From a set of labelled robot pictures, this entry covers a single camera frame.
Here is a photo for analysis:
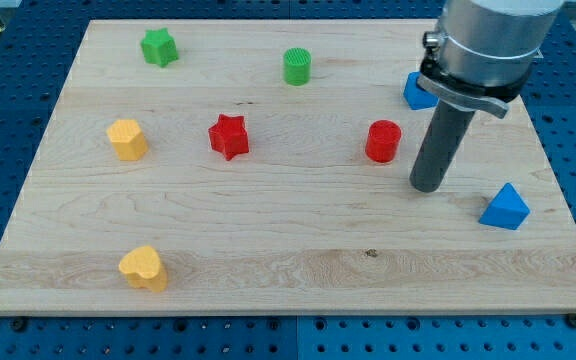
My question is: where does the red star block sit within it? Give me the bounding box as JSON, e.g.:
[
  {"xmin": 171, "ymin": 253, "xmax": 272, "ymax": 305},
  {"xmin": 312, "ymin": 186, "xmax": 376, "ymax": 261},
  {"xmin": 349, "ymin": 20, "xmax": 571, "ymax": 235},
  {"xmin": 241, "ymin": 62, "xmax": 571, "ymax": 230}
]
[{"xmin": 208, "ymin": 114, "xmax": 249, "ymax": 161}]

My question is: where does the yellow heart block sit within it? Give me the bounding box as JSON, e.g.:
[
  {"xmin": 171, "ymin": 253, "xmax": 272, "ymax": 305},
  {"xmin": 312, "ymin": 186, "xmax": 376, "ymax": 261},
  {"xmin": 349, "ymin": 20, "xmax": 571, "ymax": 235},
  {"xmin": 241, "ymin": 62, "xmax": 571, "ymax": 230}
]
[{"xmin": 118, "ymin": 245, "xmax": 168, "ymax": 292}]

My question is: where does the blue triangle block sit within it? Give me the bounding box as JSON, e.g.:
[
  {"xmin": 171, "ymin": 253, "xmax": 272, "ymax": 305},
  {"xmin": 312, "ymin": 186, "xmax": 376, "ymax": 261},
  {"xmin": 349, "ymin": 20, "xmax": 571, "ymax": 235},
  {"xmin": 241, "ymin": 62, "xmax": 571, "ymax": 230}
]
[{"xmin": 479, "ymin": 183, "xmax": 531, "ymax": 230}]

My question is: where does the blue cube block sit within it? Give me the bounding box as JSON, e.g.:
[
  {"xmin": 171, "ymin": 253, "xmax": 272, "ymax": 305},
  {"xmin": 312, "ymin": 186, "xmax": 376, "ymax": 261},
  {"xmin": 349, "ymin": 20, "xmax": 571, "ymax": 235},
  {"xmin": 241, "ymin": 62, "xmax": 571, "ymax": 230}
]
[{"xmin": 403, "ymin": 72, "xmax": 439, "ymax": 110}]

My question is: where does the green star block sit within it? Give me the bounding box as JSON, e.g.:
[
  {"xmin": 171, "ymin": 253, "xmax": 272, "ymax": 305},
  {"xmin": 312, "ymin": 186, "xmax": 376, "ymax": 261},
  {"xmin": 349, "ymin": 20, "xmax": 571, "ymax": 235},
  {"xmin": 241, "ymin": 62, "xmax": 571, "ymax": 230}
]
[{"xmin": 140, "ymin": 28, "xmax": 179, "ymax": 68}]

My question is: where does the yellow hexagon block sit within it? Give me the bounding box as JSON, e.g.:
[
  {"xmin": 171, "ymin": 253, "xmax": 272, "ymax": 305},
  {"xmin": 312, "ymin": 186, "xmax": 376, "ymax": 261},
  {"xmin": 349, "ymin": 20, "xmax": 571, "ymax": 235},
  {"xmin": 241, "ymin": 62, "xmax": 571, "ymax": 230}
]
[{"xmin": 106, "ymin": 119, "xmax": 148, "ymax": 161}]

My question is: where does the red cylinder block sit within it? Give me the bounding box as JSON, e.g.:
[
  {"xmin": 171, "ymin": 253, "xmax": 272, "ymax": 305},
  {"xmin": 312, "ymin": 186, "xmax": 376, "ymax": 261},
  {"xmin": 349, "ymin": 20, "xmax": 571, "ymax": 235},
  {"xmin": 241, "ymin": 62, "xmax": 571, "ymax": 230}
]
[{"xmin": 365, "ymin": 119, "xmax": 403, "ymax": 163}]

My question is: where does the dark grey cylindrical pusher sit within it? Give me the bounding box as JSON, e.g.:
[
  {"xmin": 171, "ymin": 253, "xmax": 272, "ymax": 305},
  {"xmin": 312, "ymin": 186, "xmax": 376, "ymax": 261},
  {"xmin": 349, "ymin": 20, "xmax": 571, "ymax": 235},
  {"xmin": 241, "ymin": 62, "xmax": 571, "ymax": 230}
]
[{"xmin": 409, "ymin": 101, "xmax": 475, "ymax": 193}]

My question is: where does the green cylinder block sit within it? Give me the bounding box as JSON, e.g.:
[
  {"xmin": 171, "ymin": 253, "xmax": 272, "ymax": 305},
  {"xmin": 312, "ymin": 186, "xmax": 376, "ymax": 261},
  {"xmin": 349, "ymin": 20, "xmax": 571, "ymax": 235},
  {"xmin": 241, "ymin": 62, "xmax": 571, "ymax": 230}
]
[{"xmin": 283, "ymin": 47, "xmax": 312, "ymax": 86}]

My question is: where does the black and silver clamp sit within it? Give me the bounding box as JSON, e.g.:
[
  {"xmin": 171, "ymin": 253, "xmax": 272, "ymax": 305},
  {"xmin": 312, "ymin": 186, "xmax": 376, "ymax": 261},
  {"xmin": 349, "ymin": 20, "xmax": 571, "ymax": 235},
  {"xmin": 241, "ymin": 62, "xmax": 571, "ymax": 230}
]
[{"xmin": 417, "ymin": 58, "xmax": 532, "ymax": 119}]

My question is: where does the wooden board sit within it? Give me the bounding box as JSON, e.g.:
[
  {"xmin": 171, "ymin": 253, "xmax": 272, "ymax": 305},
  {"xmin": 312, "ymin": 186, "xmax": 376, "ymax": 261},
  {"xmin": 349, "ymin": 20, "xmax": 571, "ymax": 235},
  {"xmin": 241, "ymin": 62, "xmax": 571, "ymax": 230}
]
[{"xmin": 0, "ymin": 20, "xmax": 576, "ymax": 317}]

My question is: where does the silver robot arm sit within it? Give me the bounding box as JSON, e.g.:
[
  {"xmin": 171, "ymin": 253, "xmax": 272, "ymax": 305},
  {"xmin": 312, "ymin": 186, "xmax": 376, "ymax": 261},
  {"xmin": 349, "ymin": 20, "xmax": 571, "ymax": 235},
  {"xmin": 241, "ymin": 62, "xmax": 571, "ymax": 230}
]
[{"xmin": 422, "ymin": 0, "xmax": 563, "ymax": 87}]

